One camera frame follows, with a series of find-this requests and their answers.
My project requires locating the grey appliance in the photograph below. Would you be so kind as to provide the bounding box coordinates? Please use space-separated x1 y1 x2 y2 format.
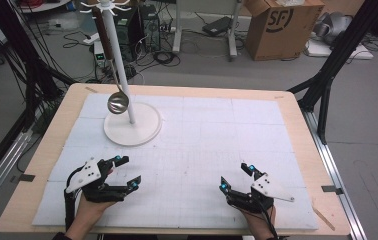
312 11 354 47

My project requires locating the person's right hand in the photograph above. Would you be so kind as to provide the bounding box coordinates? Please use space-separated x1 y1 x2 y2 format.
241 205 279 240

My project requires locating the white device with green display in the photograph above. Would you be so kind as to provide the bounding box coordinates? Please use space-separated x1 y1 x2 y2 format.
93 40 108 68

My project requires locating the black flat device on floor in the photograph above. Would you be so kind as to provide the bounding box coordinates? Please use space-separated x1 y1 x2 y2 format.
201 15 235 37

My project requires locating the white foam board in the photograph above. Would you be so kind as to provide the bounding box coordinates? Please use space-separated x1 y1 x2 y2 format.
304 39 375 61

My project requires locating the coiled black floor cable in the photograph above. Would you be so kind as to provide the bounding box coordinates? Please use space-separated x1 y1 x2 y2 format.
151 49 182 68

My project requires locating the black metal frame stand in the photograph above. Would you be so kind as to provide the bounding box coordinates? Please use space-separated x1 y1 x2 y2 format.
0 0 79 135
287 0 378 146

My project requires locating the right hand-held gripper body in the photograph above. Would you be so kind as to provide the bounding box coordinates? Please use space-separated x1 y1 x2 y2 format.
226 172 296 215

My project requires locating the white hook stand rack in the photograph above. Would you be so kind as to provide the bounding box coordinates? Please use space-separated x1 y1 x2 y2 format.
78 0 163 147

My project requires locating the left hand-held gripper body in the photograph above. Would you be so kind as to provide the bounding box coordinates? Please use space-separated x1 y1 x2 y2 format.
64 156 135 204

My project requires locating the steel ladle with wooden handle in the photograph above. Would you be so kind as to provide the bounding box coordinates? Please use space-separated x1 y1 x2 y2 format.
91 5 131 116

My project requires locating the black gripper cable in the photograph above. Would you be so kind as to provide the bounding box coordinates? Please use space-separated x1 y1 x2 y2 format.
259 199 281 240
63 166 85 232

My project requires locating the aluminium rail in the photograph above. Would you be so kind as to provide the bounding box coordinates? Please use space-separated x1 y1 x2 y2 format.
301 109 369 240
0 129 35 219

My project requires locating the brown cardboard box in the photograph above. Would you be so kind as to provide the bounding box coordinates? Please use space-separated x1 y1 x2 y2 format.
244 0 327 62

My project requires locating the white round table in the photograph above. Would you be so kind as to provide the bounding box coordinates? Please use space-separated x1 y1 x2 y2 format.
16 0 74 15

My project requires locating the person's left hand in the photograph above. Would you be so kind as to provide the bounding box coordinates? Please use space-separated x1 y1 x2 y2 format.
64 194 117 240

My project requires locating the white power strip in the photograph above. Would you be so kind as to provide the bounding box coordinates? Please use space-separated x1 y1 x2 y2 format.
82 31 101 46

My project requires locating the white metal floor stand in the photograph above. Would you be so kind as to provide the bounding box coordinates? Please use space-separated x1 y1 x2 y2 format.
172 0 245 62

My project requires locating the black table bracket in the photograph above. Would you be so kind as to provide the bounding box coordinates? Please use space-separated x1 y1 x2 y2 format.
9 173 37 184
320 184 345 196

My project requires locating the black computer tower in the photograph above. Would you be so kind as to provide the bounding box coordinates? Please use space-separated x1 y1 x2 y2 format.
114 8 145 63
139 4 162 53

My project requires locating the white grid mat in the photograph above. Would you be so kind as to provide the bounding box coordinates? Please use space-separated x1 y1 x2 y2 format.
31 92 320 232

